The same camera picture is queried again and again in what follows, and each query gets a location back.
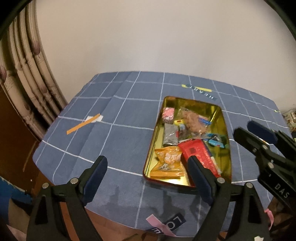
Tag yellow chocolate ball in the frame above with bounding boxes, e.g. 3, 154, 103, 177
174, 119, 189, 141

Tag blue grid tablecloth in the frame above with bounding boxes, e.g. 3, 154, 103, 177
33, 72, 290, 237

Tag grey foil snack bar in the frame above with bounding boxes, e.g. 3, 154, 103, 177
163, 123, 179, 147

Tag floral ceramic teapot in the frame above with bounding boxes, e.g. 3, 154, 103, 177
283, 109, 296, 123

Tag blue candy wrapper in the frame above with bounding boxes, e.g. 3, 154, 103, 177
206, 133, 229, 149

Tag gold and red tin box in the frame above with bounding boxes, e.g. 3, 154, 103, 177
143, 96, 232, 188

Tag pink ribbon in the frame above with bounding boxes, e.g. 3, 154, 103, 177
264, 208, 274, 230

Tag red snack packet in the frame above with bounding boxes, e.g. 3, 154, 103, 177
178, 139, 221, 177

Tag pink patterned snack pack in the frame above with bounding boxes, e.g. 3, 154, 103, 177
162, 107, 175, 124

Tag navy white cracker packet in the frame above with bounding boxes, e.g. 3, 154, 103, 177
203, 142, 222, 175

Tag orange snack packet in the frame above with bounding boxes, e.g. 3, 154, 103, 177
150, 146, 185, 179

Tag clear bag peanuts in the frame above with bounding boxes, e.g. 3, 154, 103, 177
180, 108, 211, 135

